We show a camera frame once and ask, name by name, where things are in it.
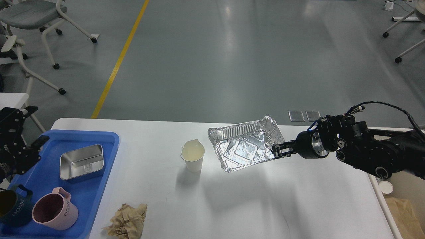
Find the blue plastic tray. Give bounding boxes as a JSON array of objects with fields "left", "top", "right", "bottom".
[{"left": 0, "top": 130, "right": 120, "bottom": 239}]

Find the right metal floor plate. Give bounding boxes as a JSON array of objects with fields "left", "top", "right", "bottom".
[{"left": 305, "top": 111, "right": 321, "bottom": 121}]

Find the small white side table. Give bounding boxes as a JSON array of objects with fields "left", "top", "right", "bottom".
[{"left": 0, "top": 93, "right": 29, "bottom": 110}]

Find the white chair frame left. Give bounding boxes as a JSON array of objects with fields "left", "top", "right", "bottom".
[{"left": 0, "top": 35, "right": 66, "bottom": 133}]

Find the left metal floor plate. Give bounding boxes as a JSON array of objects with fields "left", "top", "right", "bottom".
[{"left": 288, "top": 110, "right": 305, "bottom": 122}]

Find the small white cup in bin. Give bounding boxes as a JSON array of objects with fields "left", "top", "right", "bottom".
[{"left": 378, "top": 181, "right": 394, "bottom": 195}]

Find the pink ribbed mug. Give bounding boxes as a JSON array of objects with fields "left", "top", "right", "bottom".
[{"left": 32, "top": 187, "right": 79, "bottom": 230}]

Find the beige plastic waste bin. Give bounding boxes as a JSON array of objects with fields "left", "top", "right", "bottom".
[{"left": 351, "top": 127, "right": 425, "bottom": 239}]

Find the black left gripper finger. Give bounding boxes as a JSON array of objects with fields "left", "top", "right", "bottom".
[
  {"left": 20, "top": 135, "right": 50, "bottom": 175},
  {"left": 0, "top": 106, "right": 38, "bottom": 146}
]

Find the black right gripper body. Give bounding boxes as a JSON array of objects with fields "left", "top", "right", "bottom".
[{"left": 295, "top": 130, "right": 329, "bottom": 159}]

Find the brown paper bag in bin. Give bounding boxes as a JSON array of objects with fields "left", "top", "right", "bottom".
[{"left": 384, "top": 196, "right": 425, "bottom": 239}]

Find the grey office chair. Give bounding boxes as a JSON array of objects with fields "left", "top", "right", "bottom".
[{"left": 0, "top": 0, "right": 97, "bottom": 69}]

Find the white chair base right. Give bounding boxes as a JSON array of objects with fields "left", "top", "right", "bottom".
[{"left": 382, "top": 0, "right": 425, "bottom": 64}]

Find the stainless steel rectangular tray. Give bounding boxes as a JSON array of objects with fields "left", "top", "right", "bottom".
[{"left": 59, "top": 144, "right": 105, "bottom": 183}]

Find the white paper cup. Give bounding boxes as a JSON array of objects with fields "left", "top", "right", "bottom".
[{"left": 181, "top": 139, "right": 205, "bottom": 173}]

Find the aluminium foil container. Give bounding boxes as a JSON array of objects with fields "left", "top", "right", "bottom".
[{"left": 208, "top": 115, "right": 285, "bottom": 172}]

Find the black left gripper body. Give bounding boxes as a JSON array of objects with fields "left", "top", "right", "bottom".
[{"left": 0, "top": 141, "right": 27, "bottom": 175}]

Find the metal floor plate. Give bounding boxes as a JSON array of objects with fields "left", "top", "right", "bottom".
[
  {"left": 288, "top": 110, "right": 305, "bottom": 122},
  {"left": 305, "top": 111, "right": 321, "bottom": 121}
]

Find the dark blue mug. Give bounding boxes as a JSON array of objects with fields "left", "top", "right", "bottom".
[{"left": 0, "top": 184, "right": 34, "bottom": 227}]

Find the brown paper napkin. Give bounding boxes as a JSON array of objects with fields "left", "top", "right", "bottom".
[{"left": 103, "top": 203, "right": 147, "bottom": 239}]

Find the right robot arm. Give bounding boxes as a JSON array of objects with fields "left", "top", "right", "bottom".
[{"left": 271, "top": 101, "right": 425, "bottom": 180}]

